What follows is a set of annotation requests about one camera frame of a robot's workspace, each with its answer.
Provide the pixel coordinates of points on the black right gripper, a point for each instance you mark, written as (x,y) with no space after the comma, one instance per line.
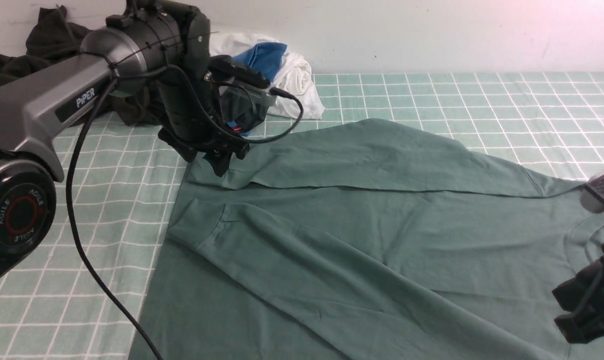
(582,300)

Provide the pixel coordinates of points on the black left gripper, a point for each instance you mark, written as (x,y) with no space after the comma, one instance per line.
(193,123)

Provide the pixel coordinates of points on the green long-sleeve top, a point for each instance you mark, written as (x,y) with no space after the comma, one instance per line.
(370,240)

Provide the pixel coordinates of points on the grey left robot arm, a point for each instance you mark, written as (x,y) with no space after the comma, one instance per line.
(159,42)

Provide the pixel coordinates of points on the dark grey crumpled garment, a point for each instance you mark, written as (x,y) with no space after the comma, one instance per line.
(243,109)

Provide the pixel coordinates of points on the white crumpled garment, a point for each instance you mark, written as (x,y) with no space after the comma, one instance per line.
(295,73)

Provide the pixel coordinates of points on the blue garment with red tag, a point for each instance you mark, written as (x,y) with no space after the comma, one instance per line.
(265,57)

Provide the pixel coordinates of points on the green checkered tablecloth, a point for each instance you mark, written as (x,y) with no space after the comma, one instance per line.
(127,180)

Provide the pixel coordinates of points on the dark olive crumpled garment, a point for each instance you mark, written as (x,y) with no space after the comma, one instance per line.
(54,39)

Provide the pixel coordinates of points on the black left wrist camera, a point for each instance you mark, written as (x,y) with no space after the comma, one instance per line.
(224,71)

